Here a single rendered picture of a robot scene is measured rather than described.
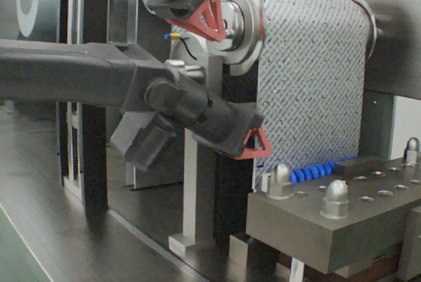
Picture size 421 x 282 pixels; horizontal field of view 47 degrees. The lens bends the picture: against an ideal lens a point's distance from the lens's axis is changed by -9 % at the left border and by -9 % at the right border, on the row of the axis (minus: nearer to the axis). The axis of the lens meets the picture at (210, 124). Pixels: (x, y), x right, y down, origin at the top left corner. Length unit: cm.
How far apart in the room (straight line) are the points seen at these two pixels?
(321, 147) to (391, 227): 21
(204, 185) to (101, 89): 32
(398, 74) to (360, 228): 40
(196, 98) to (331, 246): 24
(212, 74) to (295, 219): 26
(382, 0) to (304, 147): 34
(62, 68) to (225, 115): 25
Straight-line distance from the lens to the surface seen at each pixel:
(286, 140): 80
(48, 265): 80
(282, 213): 68
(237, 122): 69
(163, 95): 59
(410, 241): 75
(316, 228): 63
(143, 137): 65
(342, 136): 89
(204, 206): 84
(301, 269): 72
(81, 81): 55
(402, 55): 97
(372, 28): 92
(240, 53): 76
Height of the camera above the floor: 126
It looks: 12 degrees down
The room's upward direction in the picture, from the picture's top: 2 degrees clockwise
